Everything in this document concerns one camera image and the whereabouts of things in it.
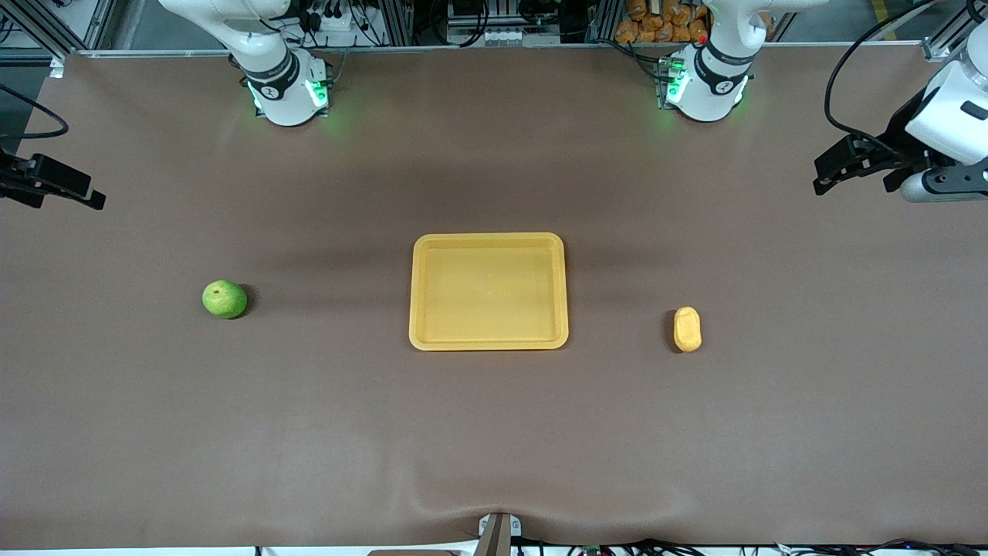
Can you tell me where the bag of orange snacks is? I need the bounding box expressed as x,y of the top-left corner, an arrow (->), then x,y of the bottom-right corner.
615,0 -> 775,45

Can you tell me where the white power strip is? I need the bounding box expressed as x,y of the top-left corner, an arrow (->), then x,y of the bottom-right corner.
287,12 -> 357,49

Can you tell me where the yellow plastic tray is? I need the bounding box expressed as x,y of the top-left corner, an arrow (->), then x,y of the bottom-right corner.
408,232 -> 570,352

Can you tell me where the aluminium frame strut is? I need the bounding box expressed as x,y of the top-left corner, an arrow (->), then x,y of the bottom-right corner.
0,0 -> 117,61
922,0 -> 988,64

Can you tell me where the green apple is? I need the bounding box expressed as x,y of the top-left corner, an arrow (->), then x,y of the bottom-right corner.
201,280 -> 249,320

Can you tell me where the brown table mat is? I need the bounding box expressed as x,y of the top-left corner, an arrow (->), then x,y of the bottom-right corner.
0,45 -> 988,551

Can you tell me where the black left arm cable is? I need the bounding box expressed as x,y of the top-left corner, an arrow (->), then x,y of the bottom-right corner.
824,0 -> 952,155

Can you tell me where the black cable bundle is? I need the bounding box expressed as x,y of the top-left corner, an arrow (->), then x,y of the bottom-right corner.
517,537 -> 988,556

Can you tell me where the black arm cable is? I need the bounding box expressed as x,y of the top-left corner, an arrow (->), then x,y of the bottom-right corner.
824,0 -> 952,155
0,83 -> 70,141

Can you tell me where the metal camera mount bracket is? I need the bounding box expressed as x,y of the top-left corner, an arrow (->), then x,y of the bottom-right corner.
473,512 -> 523,556

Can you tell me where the yellow potato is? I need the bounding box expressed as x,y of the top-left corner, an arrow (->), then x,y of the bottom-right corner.
673,307 -> 703,354

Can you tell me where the aluminium table edge rail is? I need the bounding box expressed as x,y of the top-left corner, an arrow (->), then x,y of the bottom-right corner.
66,40 -> 946,61

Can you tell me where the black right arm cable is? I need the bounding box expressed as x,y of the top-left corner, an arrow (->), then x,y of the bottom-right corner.
0,83 -> 70,141

